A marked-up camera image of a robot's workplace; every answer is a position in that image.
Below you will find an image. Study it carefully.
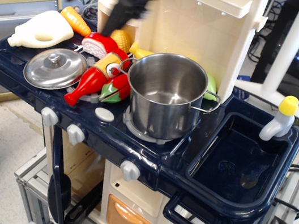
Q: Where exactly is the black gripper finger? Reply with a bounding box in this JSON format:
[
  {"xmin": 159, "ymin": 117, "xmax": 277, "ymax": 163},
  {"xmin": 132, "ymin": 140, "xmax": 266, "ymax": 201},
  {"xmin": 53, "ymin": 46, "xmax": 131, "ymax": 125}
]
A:
[{"xmin": 101, "ymin": 0, "xmax": 149, "ymax": 36}]

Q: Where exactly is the stainless steel pot lid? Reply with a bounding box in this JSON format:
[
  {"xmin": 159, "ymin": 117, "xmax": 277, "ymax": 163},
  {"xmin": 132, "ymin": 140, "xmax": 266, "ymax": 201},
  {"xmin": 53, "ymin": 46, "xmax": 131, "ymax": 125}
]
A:
[{"xmin": 23, "ymin": 48, "xmax": 88, "ymax": 90}]

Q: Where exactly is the yellow toy corn cob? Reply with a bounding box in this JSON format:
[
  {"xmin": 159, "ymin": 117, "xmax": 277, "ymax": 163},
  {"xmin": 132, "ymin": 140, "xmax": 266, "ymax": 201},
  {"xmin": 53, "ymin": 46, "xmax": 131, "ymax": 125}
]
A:
[{"xmin": 111, "ymin": 29, "xmax": 133, "ymax": 53}]

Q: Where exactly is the yellow toy squash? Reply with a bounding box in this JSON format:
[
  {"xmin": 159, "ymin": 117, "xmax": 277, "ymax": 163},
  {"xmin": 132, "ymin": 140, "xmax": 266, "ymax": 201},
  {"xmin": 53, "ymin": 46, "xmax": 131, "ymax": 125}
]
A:
[{"xmin": 129, "ymin": 42, "xmax": 153, "ymax": 59}]

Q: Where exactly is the red toy ham slice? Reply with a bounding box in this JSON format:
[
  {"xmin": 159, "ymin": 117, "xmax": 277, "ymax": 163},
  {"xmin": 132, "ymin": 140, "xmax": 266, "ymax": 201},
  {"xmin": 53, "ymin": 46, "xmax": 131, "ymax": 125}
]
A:
[{"xmin": 81, "ymin": 32, "xmax": 128, "ymax": 67}]

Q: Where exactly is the orange toy carrot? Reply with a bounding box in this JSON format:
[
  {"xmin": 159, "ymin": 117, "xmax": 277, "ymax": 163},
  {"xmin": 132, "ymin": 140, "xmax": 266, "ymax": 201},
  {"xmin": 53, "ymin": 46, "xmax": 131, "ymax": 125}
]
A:
[{"xmin": 61, "ymin": 6, "xmax": 92, "ymax": 37}]

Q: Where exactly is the red toy ketchup bottle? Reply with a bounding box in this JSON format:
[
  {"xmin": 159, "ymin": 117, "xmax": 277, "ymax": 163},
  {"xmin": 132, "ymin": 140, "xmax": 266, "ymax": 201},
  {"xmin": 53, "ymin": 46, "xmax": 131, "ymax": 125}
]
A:
[{"xmin": 64, "ymin": 49, "xmax": 128, "ymax": 106}]

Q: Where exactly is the cream toy kitchen cabinet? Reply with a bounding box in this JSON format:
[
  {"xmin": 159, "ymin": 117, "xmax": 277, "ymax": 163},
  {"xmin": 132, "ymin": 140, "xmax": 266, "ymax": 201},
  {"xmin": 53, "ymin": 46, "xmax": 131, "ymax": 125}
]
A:
[{"xmin": 91, "ymin": 0, "xmax": 268, "ymax": 224}]

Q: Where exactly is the white toy milk jug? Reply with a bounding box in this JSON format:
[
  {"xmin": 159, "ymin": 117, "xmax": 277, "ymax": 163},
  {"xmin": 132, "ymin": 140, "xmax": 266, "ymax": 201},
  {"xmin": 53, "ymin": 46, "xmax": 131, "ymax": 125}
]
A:
[{"xmin": 7, "ymin": 10, "xmax": 74, "ymax": 49}]

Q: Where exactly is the red green toy pepper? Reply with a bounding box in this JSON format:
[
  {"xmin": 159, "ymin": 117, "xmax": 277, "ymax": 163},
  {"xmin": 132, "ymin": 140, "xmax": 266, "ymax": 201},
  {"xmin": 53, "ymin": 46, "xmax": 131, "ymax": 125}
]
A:
[{"xmin": 99, "ymin": 74, "xmax": 131, "ymax": 104}]

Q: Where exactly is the green toy vegetable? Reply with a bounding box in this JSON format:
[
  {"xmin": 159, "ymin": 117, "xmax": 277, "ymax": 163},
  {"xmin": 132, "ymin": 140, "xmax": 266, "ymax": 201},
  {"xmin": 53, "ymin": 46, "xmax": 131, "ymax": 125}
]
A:
[{"xmin": 203, "ymin": 73, "xmax": 217, "ymax": 101}]

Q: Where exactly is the grey oval button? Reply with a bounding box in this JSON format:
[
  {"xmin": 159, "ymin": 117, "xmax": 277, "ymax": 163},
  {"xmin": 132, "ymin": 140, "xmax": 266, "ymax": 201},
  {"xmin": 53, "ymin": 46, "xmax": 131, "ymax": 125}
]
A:
[{"xmin": 95, "ymin": 107, "xmax": 114, "ymax": 122}]

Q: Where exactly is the grey left stove knob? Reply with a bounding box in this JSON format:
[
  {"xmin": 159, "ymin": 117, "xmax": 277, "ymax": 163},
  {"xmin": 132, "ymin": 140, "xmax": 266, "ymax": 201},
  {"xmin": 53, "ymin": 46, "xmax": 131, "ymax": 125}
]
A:
[{"xmin": 41, "ymin": 107, "xmax": 59, "ymax": 127}]

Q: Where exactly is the grey stove knob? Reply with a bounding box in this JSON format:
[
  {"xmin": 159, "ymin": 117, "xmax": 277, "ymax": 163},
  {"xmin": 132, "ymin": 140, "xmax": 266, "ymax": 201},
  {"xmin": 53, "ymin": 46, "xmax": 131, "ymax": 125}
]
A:
[
  {"xmin": 66, "ymin": 124, "xmax": 86, "ymax": 145},
  {"xmin": 41, "ymin": 107, "xmax": 59, "ymax": 127},
  {"xmin": 120, "ymin": 160, "xmax": 140, "ymax": 182}
]

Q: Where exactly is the grey middle stove knob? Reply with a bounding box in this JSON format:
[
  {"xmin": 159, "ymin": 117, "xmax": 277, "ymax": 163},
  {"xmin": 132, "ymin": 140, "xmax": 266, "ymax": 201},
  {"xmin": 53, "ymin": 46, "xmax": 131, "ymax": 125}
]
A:
[{"xmin": 66, "ymin": 124, "xmax": 86, "ymax": 145}]

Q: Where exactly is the white stand pole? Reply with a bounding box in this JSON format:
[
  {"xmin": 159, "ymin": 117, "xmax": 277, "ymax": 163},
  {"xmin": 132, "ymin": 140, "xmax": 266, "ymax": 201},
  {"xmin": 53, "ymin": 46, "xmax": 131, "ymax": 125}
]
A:
[{"xmin": 235, "ymin": 12, "xmax": 299, "ymax": 107}]

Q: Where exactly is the grey right stove knob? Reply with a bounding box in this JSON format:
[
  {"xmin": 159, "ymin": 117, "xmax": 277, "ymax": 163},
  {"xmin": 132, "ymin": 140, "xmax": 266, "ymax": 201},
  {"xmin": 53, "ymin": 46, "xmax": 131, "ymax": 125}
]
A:
[{"xmin": 120, "ymin": 160, "xmax": 140, "ymax": 182}]

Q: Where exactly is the grey yellow toy faucet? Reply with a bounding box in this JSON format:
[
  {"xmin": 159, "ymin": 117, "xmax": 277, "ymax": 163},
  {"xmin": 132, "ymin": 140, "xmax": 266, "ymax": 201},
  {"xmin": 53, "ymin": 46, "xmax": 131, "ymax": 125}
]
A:
[{"xmin": 259, "ymin": 95, "xmax": 299, "ymax": 141}]

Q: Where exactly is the navy toy kitchen counter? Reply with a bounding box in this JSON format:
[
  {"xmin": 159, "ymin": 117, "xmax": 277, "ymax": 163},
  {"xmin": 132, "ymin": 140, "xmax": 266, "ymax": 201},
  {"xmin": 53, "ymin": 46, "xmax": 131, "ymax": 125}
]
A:
[{"xmin": 0, "ymin": 39, "xmax": 299, "ymax": 224}]

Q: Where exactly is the navy toy oven door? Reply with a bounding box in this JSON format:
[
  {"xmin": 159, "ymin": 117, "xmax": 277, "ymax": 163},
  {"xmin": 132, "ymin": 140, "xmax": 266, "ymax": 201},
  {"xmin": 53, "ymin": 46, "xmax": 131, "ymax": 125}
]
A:
[{"xmin": 48, "ymin": 126, "xmax": 103, "ymax": 224}]

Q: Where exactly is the orange toy drawer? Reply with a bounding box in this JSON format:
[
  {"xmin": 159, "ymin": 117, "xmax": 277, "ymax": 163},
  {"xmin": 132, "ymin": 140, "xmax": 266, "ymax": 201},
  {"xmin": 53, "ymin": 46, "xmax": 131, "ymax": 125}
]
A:
[{"xmin": 106, "ymin": 195, "xmax": 151, "ymax": 224}]

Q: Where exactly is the aluminium frame stand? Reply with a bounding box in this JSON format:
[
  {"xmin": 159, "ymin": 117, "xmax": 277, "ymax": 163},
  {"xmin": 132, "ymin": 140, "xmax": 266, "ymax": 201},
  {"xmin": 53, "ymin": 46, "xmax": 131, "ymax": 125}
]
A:
[{"xmin": 16, "ymin": 126, "xmax": 299, "ymax": 224}]

